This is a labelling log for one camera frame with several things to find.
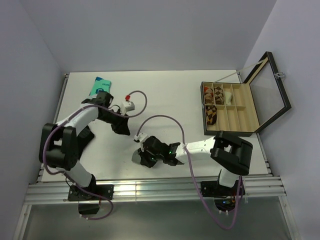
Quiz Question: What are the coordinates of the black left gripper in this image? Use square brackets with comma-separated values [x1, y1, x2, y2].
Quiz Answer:
[99, 108, 131, 136]

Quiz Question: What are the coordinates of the grey sock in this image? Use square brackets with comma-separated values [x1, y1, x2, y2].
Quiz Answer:
[131, 148, 141, 165]

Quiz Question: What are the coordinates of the cream yellow sock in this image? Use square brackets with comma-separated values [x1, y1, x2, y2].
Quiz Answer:
[224, 91, 233, 106]

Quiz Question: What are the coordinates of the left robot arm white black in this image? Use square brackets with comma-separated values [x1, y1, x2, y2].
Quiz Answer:
[39, 91, 135, 200]

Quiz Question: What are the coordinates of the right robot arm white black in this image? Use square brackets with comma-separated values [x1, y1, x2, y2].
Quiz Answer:
[134, 131, 253, 195]

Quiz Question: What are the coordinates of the black blue sock pair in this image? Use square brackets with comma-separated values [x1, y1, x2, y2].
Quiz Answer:
[77, 125, 95, 151]

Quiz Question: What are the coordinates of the teal patterned sock pair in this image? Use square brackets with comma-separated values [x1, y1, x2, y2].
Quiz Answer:
[89, 76, 112, 96]

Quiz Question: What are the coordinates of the dark checkered rolled sock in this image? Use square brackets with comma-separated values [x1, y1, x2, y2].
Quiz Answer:
[205, 105, 217, 126]

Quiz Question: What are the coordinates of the orange brown rolled sock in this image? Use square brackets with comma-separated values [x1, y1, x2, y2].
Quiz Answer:
[203, 86, 214, 105]

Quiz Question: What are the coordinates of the brown checkered rolled sock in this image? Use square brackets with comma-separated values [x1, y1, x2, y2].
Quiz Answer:
[213, 86, 225, 105]

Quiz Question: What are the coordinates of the black compartment box with lid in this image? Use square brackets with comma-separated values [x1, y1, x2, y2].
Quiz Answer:
[200, 51, 292, 137]

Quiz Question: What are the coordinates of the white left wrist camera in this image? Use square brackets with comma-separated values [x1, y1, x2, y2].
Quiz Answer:
[120, 100, 135, 115]

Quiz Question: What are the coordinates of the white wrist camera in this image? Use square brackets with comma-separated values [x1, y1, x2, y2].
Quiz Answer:
[120, 100, 135, 115]
[134, 132, 149, 143]

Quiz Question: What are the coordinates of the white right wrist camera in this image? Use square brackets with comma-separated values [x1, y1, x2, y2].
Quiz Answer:
[134, 132, 149, 143]

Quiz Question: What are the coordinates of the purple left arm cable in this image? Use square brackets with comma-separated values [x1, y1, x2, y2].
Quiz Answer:
[42, 90, 148, 221]

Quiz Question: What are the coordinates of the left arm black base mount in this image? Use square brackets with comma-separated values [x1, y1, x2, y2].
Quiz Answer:
[67, 184, 114, 220]

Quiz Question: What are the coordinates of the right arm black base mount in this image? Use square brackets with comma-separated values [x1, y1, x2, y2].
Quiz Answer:
[200, 180, 238, 212]

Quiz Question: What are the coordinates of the aluminium frame rail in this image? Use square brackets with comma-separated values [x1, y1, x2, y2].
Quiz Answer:
[23, 176, 287, 205]

